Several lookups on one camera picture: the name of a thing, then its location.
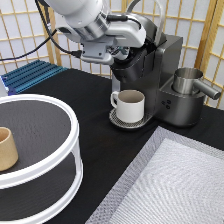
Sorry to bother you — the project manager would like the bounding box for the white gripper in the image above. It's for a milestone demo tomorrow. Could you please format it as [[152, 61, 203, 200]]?
[[80, 17, 146, 65]]

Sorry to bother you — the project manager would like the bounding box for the coffee machine lid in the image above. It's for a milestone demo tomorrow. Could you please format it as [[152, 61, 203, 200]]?
[[126, 0, 165, 46]]

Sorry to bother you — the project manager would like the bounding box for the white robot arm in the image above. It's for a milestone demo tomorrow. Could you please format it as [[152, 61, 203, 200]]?
[[44, 0, 146, 65]]

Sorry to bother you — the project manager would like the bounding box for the grey coffee machine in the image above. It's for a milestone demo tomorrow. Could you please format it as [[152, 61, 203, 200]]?
[[106, 33, 208, 131]]

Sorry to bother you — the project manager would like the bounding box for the white ceramic mug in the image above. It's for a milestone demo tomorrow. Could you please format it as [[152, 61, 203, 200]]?
[[110, 90, 145, 123]]

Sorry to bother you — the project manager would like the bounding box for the wooden shoji screen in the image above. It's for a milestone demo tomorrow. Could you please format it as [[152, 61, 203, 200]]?
[[0, 0, 224, 110]]

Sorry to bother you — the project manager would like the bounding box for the steel milk frother jug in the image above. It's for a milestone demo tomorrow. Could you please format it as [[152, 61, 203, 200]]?
[[173, 68, 221, 100]]

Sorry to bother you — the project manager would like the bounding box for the blue ridged mat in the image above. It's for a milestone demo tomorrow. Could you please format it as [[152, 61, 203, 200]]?
[[2, 60, 65, 95]]

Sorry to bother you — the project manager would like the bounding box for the tan wooden cup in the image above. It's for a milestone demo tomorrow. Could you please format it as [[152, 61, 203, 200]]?
[[0, 127, 18, 171]]

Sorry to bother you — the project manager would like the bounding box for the white two-tier round shelf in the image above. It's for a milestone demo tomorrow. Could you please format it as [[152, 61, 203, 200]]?
[[0, 94, 83, 224]]

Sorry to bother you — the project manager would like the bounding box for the grey woven placemat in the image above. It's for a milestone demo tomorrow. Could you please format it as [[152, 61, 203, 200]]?
[[85, 127, 224, 224]]

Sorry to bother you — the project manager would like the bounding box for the black cable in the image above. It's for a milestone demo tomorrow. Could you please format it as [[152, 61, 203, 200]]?
[[0, 0, 84, 63]]

